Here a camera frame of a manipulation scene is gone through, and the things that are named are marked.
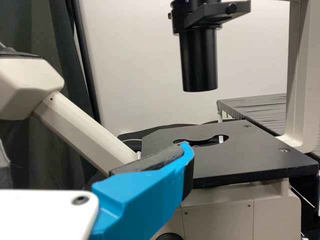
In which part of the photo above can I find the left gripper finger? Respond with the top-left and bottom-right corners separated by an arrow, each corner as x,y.
90,141 -> 196,240

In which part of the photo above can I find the cream microscope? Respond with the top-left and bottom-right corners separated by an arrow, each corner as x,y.
0,0 -> 320,240

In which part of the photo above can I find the black platform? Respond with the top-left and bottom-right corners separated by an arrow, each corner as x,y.
216,93 -> 288,138

